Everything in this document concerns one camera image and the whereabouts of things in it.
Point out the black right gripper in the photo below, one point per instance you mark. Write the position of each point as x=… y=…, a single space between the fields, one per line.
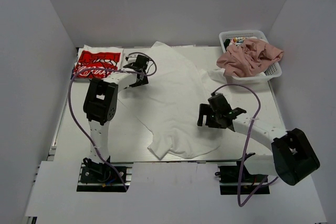
x=204 y=116

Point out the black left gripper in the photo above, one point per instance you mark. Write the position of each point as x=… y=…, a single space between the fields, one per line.
x=138 y=81

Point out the white t-shirt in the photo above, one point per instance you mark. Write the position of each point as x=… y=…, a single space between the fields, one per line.
x=169 y=106

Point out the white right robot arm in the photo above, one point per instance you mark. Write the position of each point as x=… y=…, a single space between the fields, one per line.
x=292 y=157

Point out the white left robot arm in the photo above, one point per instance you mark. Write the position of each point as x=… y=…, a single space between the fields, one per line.
x=101 y=103

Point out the folded red Coca-Cola t-shirt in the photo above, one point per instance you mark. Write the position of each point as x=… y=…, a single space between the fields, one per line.
x=90 y=61

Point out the pink t-shirt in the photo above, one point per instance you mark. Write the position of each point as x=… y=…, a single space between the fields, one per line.
x=249 y=59

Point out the colourful garment in basket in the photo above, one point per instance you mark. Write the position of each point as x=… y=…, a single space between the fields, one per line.
x=234 y=41

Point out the white plastic laundry basket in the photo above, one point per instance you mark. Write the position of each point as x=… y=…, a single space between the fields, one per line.
x=273 y=71

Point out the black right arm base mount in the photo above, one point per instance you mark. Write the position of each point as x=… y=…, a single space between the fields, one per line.
x=227 y=175

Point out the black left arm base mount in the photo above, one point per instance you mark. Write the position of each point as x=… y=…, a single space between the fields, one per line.
x=101 y=178

